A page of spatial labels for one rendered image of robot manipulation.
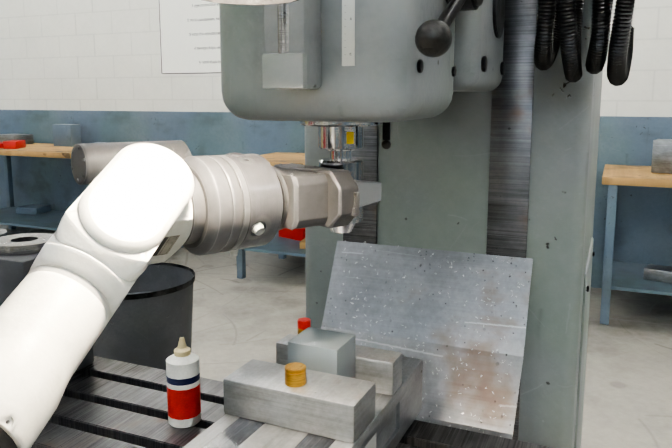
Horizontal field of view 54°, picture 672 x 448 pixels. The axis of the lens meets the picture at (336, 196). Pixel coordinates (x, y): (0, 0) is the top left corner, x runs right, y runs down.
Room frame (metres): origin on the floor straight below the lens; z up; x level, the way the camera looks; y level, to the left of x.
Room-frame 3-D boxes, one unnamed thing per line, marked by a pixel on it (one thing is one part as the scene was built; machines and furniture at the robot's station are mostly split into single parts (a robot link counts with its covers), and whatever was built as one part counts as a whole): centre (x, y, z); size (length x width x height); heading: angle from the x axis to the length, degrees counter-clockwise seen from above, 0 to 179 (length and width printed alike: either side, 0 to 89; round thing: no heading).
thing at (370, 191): (0.66, -0.03, 1.23); 0.06 x 0.02 x 0.03; 132
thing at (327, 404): (0.64, 0.04, 1.02); 0.15 x 0.06 x 0.04; 66
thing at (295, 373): (0.64, 0.04, 1.05); 0.02 x 0.02 x 0.02
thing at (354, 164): (0.69, -0.01, 1.26); 0.05 x 0.05 x 0.01
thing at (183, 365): (0.77, 0.19, 0.99); 0.04 x 0.04 x 0.11
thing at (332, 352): (0.70, 0.02, 1.04); 0.06 x 0.05 x 0.06; 66
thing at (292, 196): (0.63, 0.06, 1.23); 0.13 x 0.12 x 0.10; 42
